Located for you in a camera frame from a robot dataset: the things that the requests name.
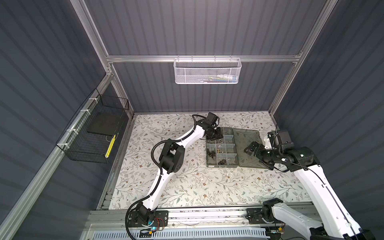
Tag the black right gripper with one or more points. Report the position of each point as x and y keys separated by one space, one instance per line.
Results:
x=258 y=146

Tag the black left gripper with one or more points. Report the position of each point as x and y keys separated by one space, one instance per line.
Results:
x=217 y=134

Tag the black hex bolt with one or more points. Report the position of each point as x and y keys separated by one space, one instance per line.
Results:
x=212 y=154

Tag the translucent green organizer box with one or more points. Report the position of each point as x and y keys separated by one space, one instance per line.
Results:
x=235 y=140

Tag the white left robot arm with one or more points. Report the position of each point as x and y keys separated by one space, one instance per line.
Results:
x=168 y=156

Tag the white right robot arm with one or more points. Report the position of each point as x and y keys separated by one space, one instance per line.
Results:
x=335 y=224

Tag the yellow marker pen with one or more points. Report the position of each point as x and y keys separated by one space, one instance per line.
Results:
x=110 y=147

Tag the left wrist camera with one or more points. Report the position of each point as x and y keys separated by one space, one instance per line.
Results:
x=212 y=120

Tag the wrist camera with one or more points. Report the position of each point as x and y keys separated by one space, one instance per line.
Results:
x=212 y=120
x=279 y=139

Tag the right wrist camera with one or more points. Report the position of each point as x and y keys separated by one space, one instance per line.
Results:
x=279 y=139

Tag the white wire mesh basket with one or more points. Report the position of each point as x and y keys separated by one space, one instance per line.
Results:
x=207 y=71

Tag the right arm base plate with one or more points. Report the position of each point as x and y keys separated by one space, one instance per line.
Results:
x=262 y=216

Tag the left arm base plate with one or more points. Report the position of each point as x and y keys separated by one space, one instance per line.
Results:
x=149 y=219

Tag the black wire basket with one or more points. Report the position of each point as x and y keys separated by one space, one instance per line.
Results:
x=88 y=137

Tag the aluminium front rail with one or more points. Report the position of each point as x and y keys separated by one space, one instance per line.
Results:
x=178 y=218

